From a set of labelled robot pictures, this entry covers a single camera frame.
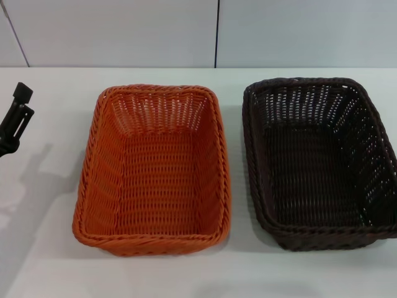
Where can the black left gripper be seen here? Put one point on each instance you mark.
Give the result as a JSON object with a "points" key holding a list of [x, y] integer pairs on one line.
{"points": [[7, 146]]}

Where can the orange woven plastic basket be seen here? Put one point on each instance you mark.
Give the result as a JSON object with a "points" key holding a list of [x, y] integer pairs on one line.
{"points": [[155, 174]]}

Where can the dark brown woven basket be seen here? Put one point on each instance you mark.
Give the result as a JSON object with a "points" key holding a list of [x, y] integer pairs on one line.
{"points": [[313, 167]]}

